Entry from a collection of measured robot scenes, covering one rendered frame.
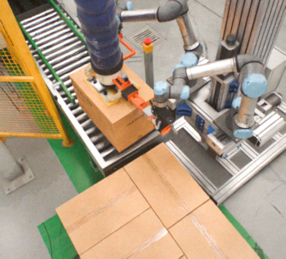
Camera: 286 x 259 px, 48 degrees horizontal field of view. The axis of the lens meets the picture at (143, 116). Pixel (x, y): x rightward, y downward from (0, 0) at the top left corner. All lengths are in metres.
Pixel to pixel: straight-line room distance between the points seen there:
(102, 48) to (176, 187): 1.18
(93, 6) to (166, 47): 2.49
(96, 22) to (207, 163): 1.70
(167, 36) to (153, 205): 2.55
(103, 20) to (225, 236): 1.64
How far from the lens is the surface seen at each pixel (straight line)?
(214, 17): 4.74
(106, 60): 2.12
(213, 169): 3.00
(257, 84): 1.67
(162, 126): 1.98
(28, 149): 3.59
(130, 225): 2.44
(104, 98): 2.32
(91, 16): 1.89
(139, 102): 2.11
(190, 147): 3.08
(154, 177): 2.56
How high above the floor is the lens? 2.87
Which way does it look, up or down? 54 degrees down
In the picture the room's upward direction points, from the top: 5 degrees counter-clockwise
